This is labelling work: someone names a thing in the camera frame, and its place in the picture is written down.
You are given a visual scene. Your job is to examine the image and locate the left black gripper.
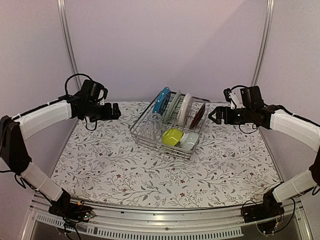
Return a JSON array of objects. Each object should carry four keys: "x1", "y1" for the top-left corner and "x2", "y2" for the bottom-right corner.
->
[{"x1": 82, "y1": 101, "x2": 122, "y2": 123}]

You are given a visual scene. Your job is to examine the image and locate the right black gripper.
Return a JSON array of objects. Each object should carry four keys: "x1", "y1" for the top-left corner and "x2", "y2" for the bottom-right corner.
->
[{"x1": 208, "y1": 106, "x2": 254, "y2": 125}]

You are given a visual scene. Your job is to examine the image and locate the white ribbed plate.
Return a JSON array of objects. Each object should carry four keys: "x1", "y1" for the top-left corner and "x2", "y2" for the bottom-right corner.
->
[{"x1": 177, "y1": 93, "x2": 193, "y2": 127}]

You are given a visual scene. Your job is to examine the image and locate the pale green flower plate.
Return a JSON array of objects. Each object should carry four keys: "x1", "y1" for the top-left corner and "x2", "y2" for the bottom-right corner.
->
[{"x1": 163, "y1": 89, "x2": 181, "y2": 123}]

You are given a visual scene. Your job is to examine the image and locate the blue polka dot plate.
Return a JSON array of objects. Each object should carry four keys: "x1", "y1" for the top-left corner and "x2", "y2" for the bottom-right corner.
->
[{"x1": 152, "y1": 86, "x2": 171, "y2": 116}]

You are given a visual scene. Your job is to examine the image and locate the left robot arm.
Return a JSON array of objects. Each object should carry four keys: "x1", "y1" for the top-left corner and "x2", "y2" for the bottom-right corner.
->
[{"x1": 0, "y1": 77, "x2": 121, "y2": 217}]

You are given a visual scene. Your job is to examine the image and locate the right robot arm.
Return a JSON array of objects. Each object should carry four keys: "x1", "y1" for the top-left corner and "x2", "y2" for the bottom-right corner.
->
[{"x1": 208, "y1": 85, "x2": 320, "y2": 218}]

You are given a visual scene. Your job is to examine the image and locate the dark red black plate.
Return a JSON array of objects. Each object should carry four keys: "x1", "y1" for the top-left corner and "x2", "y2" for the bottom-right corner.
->
[{"x1": 189, "y1": 103, "x2": 206, "y2": 130}]

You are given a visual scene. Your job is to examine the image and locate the clear glass front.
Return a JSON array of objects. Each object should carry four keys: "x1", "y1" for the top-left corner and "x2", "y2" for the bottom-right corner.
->
[{"x1": 140, "y1": 123, "x2": 156, "y2": 140}]

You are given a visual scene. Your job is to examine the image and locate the clear glass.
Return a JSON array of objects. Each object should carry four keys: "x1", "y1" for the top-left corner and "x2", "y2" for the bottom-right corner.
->
[
  {"x1": 140, "y1": 123, "x2": 156, "y2": 140},
  {"x1": 148, "y1": 112, "x2": 163, "y2": 132}
]

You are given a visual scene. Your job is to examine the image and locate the white grey patterned bowl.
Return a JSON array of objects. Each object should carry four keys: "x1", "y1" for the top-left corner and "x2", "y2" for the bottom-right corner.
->
[{"x1": 179, "y1": 132, "x2": 199, "y2": 151}]

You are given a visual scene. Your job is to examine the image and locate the clear glass rear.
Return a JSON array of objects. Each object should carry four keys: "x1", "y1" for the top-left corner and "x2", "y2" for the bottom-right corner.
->
[{"x1": 148, "y1": 112, "x2": 163, "y2": 132}]

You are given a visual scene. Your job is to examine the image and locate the yellow green bowl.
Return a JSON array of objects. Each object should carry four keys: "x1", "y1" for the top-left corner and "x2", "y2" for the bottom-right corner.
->
[{"x1": 162, "y1": 128, "x2": 184, "y2": 147}]

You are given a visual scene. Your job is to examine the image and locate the floral table mat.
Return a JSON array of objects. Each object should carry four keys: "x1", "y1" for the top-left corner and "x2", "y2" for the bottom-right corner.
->
[{"x1": 51, "y1": 101, "x2": 282, "y2": 208}]

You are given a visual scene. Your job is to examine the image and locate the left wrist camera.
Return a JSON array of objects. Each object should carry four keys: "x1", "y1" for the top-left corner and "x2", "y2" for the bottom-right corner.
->
[{"x1": 97, "y1": 88, "x2": 108, "y2": 106}]

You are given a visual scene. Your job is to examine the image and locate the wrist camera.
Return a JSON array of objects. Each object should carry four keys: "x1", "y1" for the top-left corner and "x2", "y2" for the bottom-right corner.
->
[
  {"x1": 97, "y1": 88, "x2": 108, "y2": 106},
  {"x1": 223, "y1": 88, "x2": 240, "y2": 110}
]

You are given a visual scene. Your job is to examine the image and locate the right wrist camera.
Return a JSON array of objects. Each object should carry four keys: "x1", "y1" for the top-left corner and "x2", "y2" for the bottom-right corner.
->
[{"x1": 223, "y1": 88, "x2": 240, "y2": 110}]

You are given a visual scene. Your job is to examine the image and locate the wire dish rack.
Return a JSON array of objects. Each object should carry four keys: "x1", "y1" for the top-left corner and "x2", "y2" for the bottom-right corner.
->
[{"x1": 129, "y1": 91, "x2": 211, "y2": 161}]

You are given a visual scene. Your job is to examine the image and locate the aluminium front rail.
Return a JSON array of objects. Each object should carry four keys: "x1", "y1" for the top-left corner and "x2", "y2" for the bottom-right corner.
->
[{"x1": 21, "y1": 194, "x2": 314, "y2": 240}]

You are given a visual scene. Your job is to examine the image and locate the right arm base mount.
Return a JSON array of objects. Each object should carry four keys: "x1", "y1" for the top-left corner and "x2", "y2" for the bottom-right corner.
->
[{"x1": 240, "y1": 200, "x2": 285, "y2": 235}]

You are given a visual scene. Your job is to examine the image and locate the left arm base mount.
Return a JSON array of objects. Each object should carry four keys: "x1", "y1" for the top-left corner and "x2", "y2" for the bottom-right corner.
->
[{"x1": 48, "y1": 200, "x2": 96, "y2": 223}]

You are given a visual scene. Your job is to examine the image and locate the left aluminium frame post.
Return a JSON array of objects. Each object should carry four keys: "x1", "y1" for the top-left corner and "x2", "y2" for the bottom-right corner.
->
[{"x1": 56, "y1": 0, "x2": 79, "y2": 75}]

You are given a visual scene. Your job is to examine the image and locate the aluminium frame post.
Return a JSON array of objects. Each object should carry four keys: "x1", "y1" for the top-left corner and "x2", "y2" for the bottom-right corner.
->
[
  {"x1": 56, "y1": 0, "x2": 79, "y2": 75},
  {"x1": 251, "y1": 0, "x2": 275, "y2": 86}
]

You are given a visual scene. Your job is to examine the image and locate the right aluminium frame post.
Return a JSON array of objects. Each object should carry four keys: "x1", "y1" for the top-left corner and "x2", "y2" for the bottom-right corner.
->
[{"x1": 251, "y1": 0, "x2": 275, "y2": 86}]

